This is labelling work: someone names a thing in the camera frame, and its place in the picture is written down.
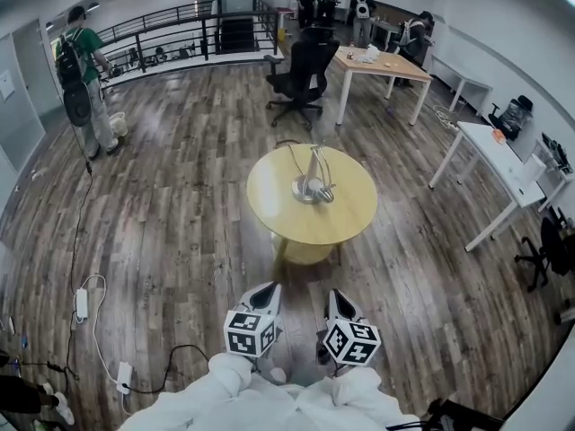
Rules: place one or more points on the person's right forearm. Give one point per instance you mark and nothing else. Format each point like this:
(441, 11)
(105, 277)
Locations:
(359, 389)

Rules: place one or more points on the round yellow wooden table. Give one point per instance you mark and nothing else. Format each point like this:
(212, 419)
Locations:
(323, 225)

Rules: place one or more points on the white wastebasket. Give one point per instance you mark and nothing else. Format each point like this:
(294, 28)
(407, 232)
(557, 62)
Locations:
(118, 124)

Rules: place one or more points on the black high-back office chair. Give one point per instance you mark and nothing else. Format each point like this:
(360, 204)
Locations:
(305, 74)

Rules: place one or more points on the yellow bin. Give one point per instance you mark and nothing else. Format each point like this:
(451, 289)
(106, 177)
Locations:
(281, 34)

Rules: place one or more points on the white table with black items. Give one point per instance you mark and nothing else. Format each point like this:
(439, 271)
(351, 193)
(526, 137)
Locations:
(559, 169)

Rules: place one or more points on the silver metal desk lamp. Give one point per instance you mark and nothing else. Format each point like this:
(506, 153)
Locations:
(305, 189)

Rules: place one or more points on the person's white hooded top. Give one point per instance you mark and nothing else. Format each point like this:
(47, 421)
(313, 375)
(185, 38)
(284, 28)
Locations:
(269, 411)

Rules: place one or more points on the person's left white shoe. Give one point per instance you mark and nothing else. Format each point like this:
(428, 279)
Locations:
(277, 374)

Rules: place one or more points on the long white desk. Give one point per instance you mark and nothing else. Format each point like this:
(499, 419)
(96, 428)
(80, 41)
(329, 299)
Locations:
(489, 151)

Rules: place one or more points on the white power strip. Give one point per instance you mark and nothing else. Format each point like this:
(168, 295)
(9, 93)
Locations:
(124, 377)
(82, 305)

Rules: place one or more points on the white crumpled cloth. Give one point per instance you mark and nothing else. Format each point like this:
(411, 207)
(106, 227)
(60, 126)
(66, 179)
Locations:
(370, 53)

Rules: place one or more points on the black metal railing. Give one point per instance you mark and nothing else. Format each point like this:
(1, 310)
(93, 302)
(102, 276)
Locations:
(206, 16)

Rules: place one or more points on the white paper sheet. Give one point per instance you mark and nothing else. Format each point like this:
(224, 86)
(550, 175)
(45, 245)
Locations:
(5, 85)

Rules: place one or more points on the person's left forearm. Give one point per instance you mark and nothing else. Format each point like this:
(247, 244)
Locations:
(229, 375)

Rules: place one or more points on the wooden table with white legs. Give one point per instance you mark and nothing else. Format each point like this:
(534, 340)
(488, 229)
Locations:
(391, 65)

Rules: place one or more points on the white box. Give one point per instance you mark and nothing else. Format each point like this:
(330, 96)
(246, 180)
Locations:
(534, 171)

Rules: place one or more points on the black device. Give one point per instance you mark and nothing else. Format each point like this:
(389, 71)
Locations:
(462, 416)

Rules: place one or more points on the orange object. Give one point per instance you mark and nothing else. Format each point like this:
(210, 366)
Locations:
(497, 136)

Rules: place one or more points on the office chair with plastic bag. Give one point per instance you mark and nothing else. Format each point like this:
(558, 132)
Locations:
(514, 115)

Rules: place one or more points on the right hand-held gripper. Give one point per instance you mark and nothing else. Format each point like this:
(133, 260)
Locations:
(352, 346)

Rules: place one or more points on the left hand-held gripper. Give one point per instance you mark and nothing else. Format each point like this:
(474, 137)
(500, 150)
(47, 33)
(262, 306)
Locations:
(245, 337)

